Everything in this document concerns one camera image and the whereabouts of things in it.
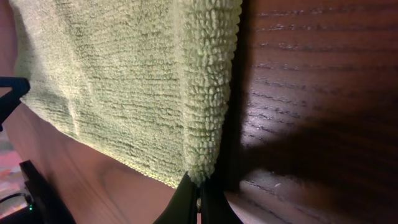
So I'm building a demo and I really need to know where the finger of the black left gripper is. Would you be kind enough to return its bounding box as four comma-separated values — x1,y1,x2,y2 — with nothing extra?
1,77,30,131

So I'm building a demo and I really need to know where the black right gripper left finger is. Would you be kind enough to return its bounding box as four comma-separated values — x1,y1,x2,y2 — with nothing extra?
154,172,198,224

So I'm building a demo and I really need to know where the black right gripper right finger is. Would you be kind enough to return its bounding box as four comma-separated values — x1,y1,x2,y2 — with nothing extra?
200,180,243,224

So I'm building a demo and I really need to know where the green microfiber cloth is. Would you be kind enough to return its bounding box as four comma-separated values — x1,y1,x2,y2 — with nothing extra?
10,0,241,187

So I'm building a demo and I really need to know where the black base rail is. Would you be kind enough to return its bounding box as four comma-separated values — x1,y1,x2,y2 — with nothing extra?
1,161,76,224

